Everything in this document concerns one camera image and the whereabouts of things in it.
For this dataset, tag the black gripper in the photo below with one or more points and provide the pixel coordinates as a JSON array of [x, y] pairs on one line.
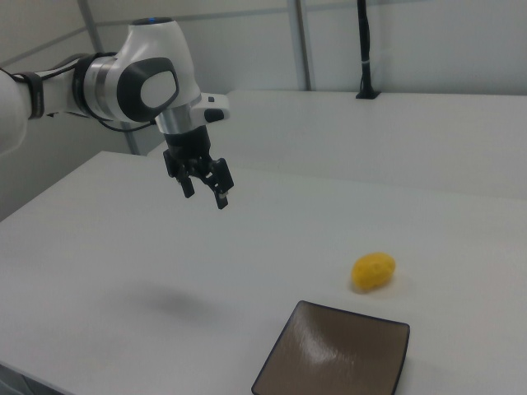
[[187, 142]]

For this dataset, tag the yellow potato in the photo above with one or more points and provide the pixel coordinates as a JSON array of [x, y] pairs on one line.
[[372, 271]]

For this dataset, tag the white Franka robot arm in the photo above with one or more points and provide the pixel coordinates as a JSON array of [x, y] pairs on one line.
[[156, 49]]

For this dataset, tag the brown square ceramic plate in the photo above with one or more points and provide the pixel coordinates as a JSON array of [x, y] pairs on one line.
[[337, 354]]

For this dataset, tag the black clamped mount pole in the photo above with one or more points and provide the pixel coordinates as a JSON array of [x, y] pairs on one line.
[[365, 41]]

